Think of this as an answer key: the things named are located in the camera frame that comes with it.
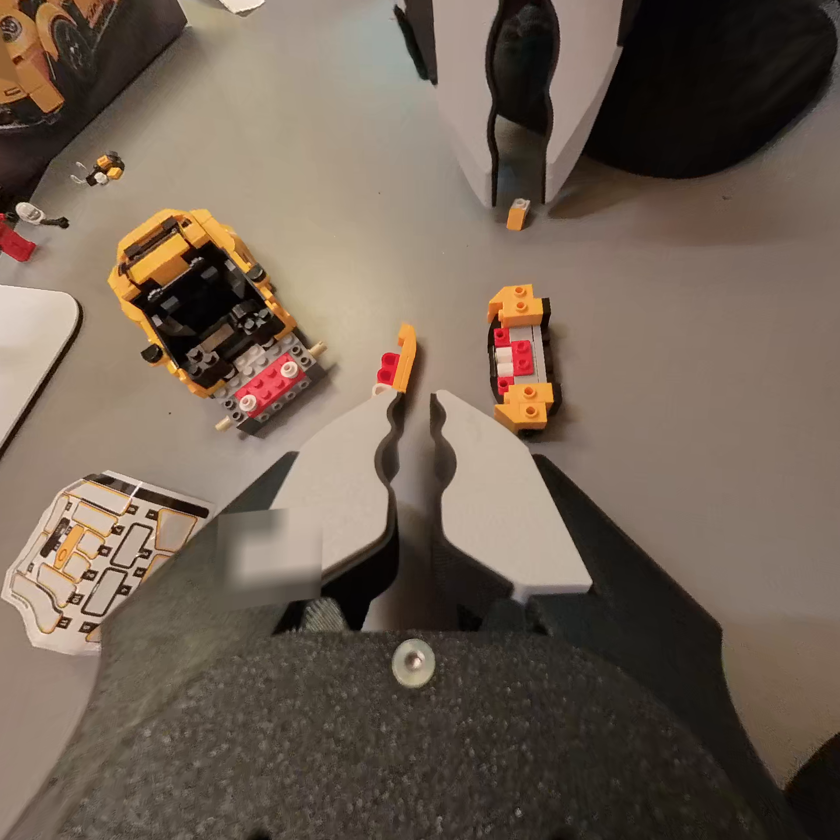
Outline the lego set box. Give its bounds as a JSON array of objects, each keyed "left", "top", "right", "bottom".
[{"left": 0, "top": 0, "right": 189, "bottom": 187}]

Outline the orange arch lego piece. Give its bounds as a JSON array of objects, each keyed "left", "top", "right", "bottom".
[{"left": 376, "top": 323, "right": 420, "bottom": 396}]

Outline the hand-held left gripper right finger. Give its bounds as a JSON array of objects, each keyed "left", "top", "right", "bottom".
[{"left": 430, "top": 390, "right": 594, "bottom": 602}]

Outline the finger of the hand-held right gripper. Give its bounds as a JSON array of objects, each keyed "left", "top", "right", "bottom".
[
  {"left": 532, "top": 0, "right": 626, "bottom": 207},
  {"left": 431, "top": 0, "right": 509, "bottom": 208}
]

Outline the small lego parts cluster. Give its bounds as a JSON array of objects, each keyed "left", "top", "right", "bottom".
[{"left": 71, "top": 150, "right": 127, "bottom": 189}]

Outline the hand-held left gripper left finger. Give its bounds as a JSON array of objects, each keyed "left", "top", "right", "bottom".
[{"left": 280, "top": 389, "right": 400, "bottom": 585}]

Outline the sticker sheet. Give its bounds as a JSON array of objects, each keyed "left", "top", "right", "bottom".
[{"left": 3, "top": 469, "right": 212, "bottom": 648}]

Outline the orange red grey lego assembly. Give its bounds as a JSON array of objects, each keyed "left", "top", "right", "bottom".
[{"left": 487, "top": 281, "right": 559, "bottom": 433}]

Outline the yellow lego car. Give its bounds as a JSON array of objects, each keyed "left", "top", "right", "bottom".
[{"left": 107, "top": 208, "right": 333, "bottom": 435}]

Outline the red lego minifigure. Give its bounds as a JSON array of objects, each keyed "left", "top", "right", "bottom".
[{"left": 0, "top": 208, "right": 40, "bottom": 262}]

